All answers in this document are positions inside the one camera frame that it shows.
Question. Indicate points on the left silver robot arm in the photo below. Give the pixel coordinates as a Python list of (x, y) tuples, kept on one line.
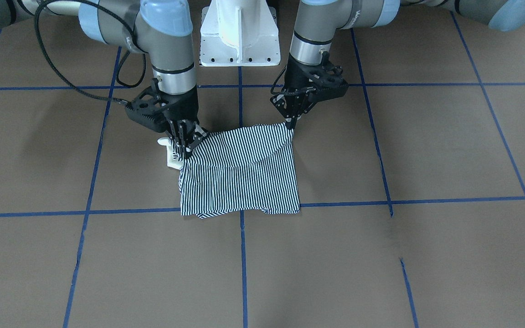
[(318, 20)]

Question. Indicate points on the striped polo shirt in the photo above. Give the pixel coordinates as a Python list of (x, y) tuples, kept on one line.
[(249, 168)]

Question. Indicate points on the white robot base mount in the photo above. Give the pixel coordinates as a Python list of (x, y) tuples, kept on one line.
[(239, 33)]

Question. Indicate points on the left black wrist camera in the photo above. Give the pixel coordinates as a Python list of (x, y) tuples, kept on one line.
[(337, 87)]

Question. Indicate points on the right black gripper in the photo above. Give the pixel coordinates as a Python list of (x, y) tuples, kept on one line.
[(186, 107)]

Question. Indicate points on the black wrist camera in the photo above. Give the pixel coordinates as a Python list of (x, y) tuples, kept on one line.
[(337, 87), (147, 109)]

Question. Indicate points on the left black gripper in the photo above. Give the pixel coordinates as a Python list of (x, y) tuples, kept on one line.
[(293, 110)]

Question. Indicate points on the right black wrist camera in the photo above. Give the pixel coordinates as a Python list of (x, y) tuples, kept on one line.
[(147, 109)]

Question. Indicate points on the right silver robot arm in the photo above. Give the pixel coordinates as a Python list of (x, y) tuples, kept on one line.
[(158, 29)]

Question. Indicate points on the brown paper table cover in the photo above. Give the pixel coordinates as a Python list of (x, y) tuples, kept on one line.
[(412, 189)]

